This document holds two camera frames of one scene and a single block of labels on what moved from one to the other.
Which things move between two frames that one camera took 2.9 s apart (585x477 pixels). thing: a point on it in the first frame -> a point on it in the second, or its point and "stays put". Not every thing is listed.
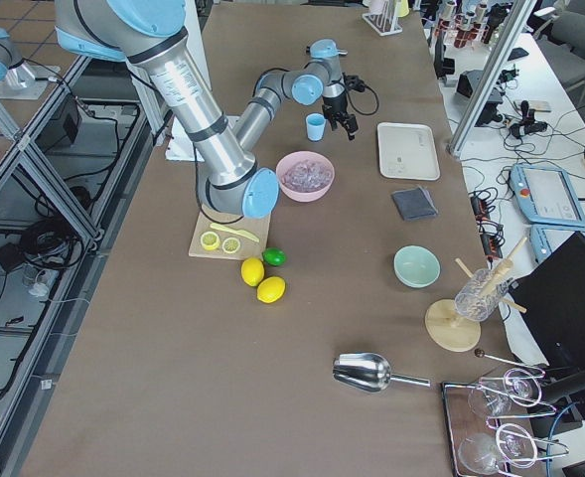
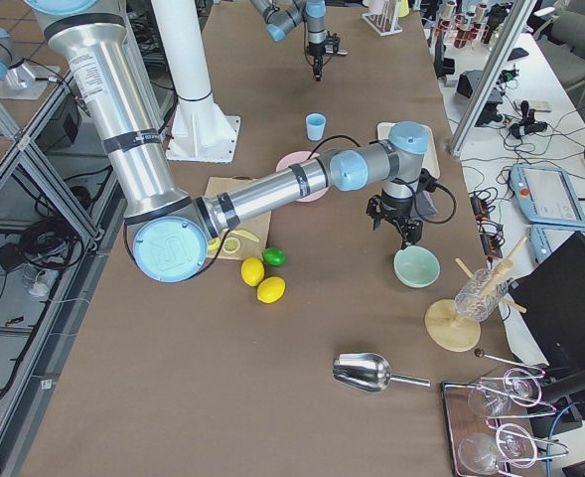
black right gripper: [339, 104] -> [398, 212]
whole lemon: [252, 271] stays put
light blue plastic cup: [315, 126] stays put
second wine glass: [483, 453] stays put
